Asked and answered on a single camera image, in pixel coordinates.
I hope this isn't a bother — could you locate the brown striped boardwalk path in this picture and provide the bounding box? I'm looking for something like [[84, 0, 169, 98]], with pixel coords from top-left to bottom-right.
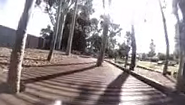
[[0, 47, 185, 105]]

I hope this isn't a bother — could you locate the dark path edging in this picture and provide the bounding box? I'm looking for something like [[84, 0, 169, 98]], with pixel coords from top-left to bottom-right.
[[102, 58, 184, 98], [18, 56, 98, 93]]

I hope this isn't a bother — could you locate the pale bare ground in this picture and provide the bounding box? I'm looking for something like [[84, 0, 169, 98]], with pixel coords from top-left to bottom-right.
[[109, 56, 185, 100]]

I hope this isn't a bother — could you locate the group of tall trees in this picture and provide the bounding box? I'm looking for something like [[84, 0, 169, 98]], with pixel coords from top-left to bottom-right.
[[5, 0, 185, 105]]

